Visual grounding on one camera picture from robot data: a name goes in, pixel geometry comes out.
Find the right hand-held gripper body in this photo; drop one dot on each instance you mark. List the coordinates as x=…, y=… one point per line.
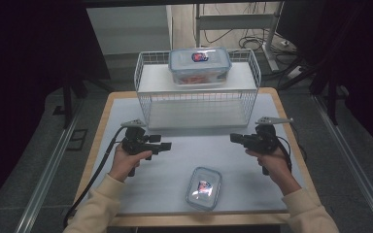
x=265, y=139

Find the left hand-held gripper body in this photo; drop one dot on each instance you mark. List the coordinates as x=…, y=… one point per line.
x=134, y=142

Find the large clear plastic food container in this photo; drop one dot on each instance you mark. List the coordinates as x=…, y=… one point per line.
x=199, y=64

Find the person's left hand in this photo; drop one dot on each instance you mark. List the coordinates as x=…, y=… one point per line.
x=126, y=165

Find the person's right hand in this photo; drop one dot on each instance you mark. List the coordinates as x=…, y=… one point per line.
x=278, y=171

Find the pale blue table mat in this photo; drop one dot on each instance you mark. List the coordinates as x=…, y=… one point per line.
x=181, y=161

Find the black floor plate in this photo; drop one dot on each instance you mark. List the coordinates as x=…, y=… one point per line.
x=77, y=139

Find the small clear plastic food container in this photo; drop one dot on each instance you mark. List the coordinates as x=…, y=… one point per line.
x=204, y=189

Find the white power strip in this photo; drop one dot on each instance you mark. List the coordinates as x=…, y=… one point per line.
x=295, y=72

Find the dark metal stand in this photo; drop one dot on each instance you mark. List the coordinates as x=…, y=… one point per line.
x=68, y=97
x=332, y=97

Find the white panel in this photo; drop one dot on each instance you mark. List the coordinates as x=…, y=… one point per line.
x=128, y=29

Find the aluminium floor rail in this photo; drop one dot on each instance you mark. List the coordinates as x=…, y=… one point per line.
x=353, y=161
x=47, y=174

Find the white metal desk frame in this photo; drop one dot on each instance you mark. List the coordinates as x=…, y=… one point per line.
x=236, y=22

